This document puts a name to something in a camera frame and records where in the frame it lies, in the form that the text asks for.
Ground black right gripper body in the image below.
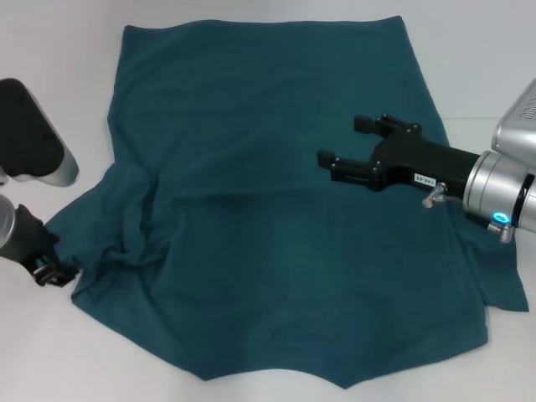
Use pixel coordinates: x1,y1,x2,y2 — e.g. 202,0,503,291
368,125,481,198

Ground silver elbow plug grey cable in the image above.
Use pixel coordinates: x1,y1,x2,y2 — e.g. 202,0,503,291
421,182,466,210

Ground teal blue shirt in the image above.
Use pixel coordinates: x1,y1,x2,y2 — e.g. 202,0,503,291
44,15,529,378

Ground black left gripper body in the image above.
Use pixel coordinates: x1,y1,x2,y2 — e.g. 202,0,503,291
0,204,60,270

